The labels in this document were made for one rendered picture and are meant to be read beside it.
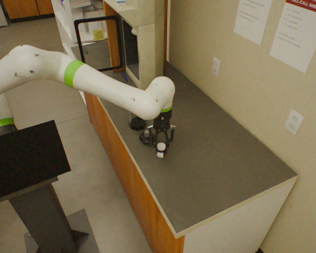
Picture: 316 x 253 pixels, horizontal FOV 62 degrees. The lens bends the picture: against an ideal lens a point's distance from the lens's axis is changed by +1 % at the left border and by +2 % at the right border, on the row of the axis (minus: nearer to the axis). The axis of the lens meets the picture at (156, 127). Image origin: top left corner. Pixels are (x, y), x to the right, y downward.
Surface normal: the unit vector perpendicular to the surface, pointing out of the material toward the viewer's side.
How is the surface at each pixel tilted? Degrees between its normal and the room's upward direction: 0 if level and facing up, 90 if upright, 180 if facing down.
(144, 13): 90
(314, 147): 90
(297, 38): 90
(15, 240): 0
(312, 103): 90
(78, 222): 0
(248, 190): 0
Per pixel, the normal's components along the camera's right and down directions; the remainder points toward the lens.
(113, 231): 0.00, -0.76
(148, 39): 0.44, 0.58
